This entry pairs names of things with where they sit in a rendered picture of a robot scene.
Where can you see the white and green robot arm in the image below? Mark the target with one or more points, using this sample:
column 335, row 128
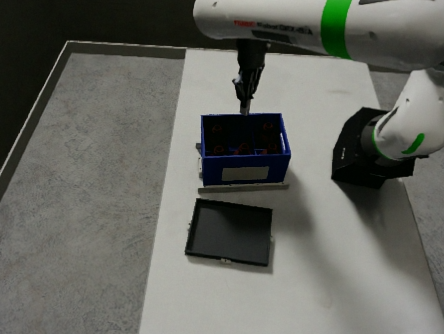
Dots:
column 400, row 34

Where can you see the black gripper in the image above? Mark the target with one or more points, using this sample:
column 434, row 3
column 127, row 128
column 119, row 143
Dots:
column 244, row 90

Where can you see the blue crate with dividers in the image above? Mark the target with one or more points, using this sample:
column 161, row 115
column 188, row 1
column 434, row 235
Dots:
column 242, row 169

